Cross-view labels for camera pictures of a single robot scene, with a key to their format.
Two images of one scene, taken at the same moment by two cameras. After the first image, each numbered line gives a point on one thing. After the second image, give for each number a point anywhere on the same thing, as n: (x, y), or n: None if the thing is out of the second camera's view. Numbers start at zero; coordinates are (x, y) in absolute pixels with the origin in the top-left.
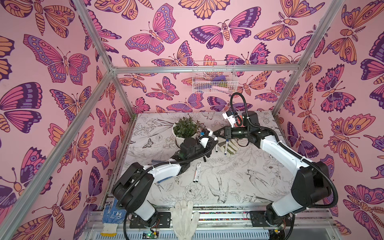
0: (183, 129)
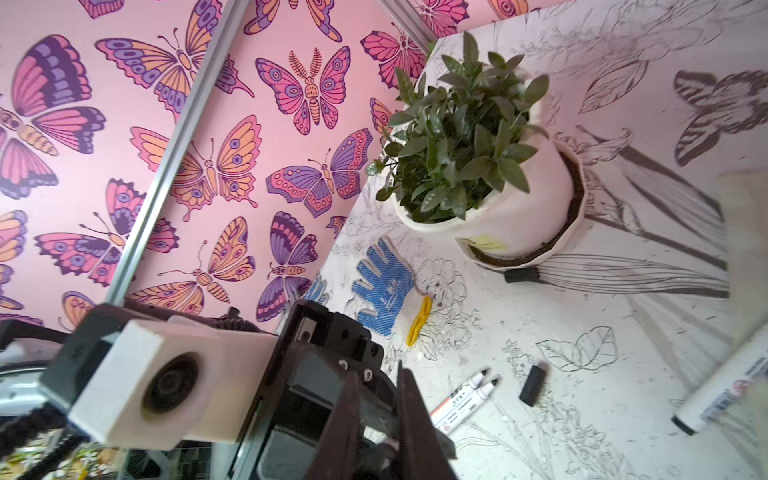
0: (471, 155)
